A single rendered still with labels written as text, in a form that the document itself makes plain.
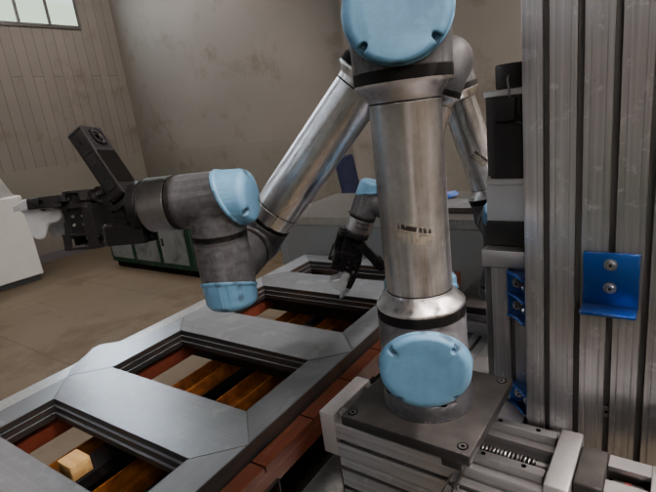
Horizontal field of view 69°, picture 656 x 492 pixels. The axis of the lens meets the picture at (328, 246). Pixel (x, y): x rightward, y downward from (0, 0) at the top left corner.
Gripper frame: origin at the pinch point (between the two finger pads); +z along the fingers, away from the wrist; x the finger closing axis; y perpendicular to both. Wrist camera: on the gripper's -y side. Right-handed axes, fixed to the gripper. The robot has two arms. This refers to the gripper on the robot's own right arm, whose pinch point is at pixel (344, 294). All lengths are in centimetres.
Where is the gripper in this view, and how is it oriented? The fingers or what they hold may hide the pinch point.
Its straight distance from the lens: 144.3
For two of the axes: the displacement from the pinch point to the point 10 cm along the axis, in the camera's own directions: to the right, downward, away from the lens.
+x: 1.2, 3.6, -9.2
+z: -2.8, 9.1, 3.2
